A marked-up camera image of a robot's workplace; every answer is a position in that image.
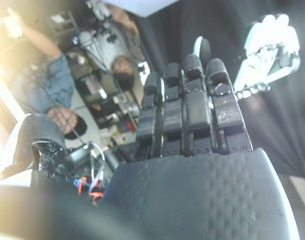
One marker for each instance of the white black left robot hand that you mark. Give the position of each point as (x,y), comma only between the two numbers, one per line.
(192,187)

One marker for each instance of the cluttered black shelf unit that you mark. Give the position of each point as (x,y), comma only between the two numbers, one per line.
(92,92)

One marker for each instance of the person in grey shirt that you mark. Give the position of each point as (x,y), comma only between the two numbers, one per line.
(122,72)

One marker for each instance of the person in blue shirt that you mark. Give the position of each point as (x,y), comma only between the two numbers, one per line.
(57,75)

